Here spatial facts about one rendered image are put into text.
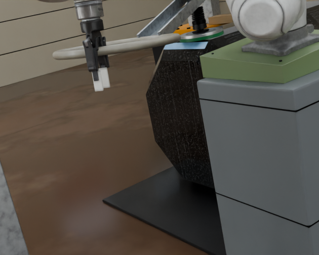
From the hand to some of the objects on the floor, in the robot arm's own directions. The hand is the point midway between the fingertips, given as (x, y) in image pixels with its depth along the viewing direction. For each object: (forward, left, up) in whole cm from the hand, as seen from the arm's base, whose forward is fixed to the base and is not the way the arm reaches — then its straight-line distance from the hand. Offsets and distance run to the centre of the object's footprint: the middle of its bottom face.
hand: (101, 80), depth 163 cm
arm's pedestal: (-48, -39, -84) cm, 104 cm away
